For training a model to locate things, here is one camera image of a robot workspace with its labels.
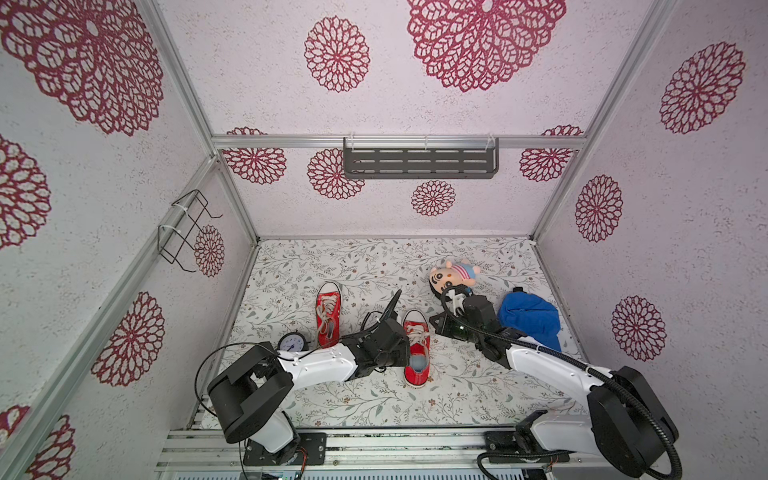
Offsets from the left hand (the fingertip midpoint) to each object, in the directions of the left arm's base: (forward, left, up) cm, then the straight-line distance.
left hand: (410, 353), depth 85 cm
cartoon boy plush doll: (+25, -15, +4) cm, 29 cm away
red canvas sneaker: (+12, +25, +1) cm, 28 cm away
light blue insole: (-2, -2, -2) cm, 3 cm away
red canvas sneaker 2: (+10, -2, -1) cm, 10 cm away
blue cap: (+13, -40, -2) cm, 42 cm away
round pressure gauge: (+4, +35, -2) cm, 36 cm away
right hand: (+8, -5, +7) cm, 12 cm away
